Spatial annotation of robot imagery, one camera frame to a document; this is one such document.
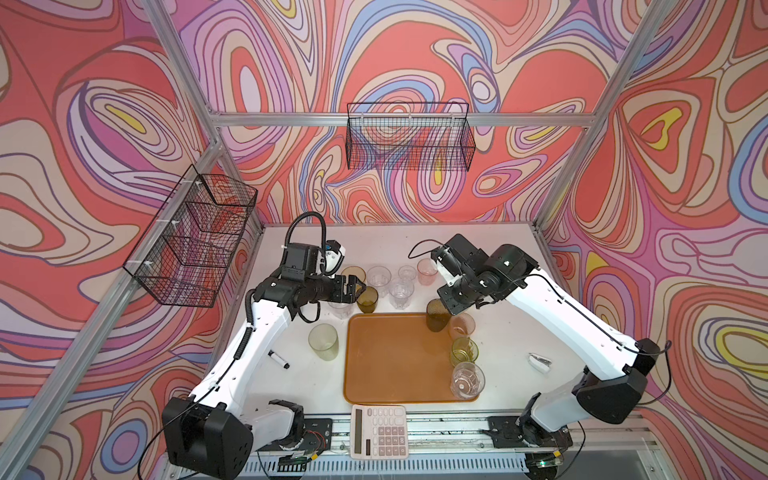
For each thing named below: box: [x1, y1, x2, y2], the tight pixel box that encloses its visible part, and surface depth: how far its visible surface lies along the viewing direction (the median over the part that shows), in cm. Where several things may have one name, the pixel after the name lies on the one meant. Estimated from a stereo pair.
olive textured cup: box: [356, 286, 379, 314], surface depth 95 cm
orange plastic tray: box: [343, 313, 478, 405], surface depth 88 cm
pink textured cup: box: [448, 312, 476, 340], surface depth 90 cm
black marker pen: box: [267, 349, 291, 369], surface depth 86 cm
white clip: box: [528, 353, 552, 374], surface depth 85 cm
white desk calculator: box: [350, 404, 409, 460], surface depth 74 cm
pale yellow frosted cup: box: [308, 323, 340, 361], surface depth 82 cm
